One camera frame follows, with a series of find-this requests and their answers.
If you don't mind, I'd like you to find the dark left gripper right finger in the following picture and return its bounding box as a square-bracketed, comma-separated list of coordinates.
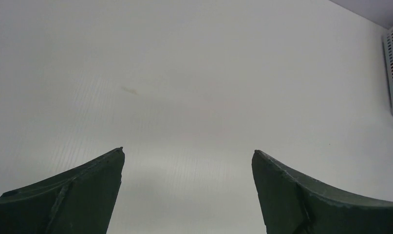
[251, 150, 393, 234]

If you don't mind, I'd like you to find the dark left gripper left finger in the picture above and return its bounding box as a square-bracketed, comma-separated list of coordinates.
[0, 148, 125, 234]

